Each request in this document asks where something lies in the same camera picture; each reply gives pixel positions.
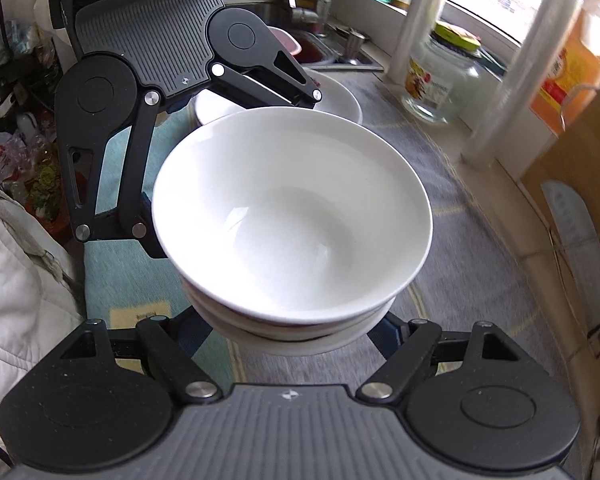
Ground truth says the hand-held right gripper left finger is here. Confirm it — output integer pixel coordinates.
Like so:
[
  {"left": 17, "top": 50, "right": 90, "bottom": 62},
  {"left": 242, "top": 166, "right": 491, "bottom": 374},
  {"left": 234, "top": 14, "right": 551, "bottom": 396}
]
[{"left": 61, "top": 306, "right": 227, "bottom": 404}]

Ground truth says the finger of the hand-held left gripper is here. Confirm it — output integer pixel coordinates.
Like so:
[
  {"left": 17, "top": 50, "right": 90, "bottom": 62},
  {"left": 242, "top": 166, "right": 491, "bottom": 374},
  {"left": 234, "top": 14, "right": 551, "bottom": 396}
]
[
  {"left": 210, "top": 46, "right": 326, "bottom": 111},
  {"left": 61, "top": 90, "right": 171, "bottom": 259}
]

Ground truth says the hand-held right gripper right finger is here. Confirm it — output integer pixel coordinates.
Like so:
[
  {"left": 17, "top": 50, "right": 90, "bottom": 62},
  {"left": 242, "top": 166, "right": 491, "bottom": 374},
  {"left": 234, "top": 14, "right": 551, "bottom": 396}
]
[{"left": 355, "top": 311, "right": 524, "bottom": 404}]

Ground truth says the white fruit-print plate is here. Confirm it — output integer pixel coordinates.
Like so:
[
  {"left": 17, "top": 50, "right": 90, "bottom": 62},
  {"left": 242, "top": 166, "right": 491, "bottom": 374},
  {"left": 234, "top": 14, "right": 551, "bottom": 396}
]
[{"left": 193, "top": 71, "right": 364, "bottom": 128}]

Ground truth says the red basin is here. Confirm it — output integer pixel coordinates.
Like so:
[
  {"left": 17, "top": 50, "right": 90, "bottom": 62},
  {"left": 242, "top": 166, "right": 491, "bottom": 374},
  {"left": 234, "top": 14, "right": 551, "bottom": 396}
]
[{"left": 267, "top": 26, "right": 332, "bottom": 64}]

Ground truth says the steel sink knob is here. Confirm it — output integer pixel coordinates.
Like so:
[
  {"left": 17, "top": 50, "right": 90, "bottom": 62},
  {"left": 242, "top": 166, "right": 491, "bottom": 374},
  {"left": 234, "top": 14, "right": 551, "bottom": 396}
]
[{"left": 341, "top": 30, "right": 372, "bottom": 64}]

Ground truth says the grey checked cloth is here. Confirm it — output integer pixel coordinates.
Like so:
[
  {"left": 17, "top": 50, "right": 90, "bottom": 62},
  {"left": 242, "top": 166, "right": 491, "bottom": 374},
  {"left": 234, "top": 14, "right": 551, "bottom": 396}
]
[{"left": 82, "top": 67, "right": 573, "bottom": 391}]

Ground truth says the steel sink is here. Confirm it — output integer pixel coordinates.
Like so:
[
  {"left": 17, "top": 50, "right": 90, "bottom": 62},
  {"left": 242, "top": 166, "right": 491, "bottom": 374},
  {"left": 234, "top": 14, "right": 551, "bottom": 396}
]
[{"left": 219, "top": 0, "right": 385, "bottom": 72}]

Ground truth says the clear plastic wrap roll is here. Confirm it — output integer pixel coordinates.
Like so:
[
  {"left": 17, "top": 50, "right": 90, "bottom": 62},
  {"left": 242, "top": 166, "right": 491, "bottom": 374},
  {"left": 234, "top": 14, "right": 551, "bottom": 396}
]
[
  {"left": 459, "top": 0, "right": 584, "bottom": 169},
  {"left": 389, "top": 0, "right": 449, "bottom": 87}
]

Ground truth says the glass jar yellow-green lid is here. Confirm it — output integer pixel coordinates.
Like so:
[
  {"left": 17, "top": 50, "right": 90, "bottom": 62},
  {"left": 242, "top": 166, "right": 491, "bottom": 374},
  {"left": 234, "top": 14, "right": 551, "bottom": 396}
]
[{"left": 401, "top": 22, "right": 487, "bottom": 124}]

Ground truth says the person's white jacket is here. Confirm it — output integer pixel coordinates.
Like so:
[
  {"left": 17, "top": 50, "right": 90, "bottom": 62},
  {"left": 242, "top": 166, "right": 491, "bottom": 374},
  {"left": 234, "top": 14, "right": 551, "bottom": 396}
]
[{"left": 0, "top": 172, "right": 90, "bottom": 461}]

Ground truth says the wide steel kitchen knife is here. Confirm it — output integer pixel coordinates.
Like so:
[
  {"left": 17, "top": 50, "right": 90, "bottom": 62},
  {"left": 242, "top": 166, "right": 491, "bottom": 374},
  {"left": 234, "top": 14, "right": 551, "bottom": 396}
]
[{"left": 540, "top": 180, "right": 600, "bottom": 332}]

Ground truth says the bamboo cutting board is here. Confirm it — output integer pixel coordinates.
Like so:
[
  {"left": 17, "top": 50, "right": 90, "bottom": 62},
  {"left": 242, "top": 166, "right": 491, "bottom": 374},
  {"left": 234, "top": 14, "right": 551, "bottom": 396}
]
[{"left": 519, "top": 57, "right": 600, "bottom": 346}]

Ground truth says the orange oil bottle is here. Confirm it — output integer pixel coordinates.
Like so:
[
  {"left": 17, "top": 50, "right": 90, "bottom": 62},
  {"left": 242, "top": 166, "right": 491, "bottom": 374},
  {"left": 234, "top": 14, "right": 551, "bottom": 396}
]
[{"left": 529, "top": 0, "right": 600, "bottom": 137}]

